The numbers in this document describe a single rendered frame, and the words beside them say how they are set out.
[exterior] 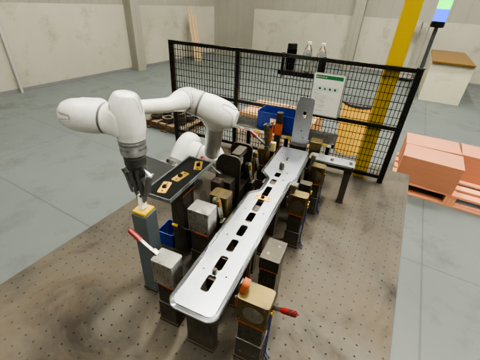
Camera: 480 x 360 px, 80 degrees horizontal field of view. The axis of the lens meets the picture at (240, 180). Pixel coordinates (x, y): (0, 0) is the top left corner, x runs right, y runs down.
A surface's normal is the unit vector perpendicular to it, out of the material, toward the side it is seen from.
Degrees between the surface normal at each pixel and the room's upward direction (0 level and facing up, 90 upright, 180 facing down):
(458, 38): 90
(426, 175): 90
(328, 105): 90
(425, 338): 0
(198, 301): 0
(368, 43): 90
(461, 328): 0
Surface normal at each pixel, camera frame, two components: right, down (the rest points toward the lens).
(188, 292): 0.05, -0.84
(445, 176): -0.53, 0.43
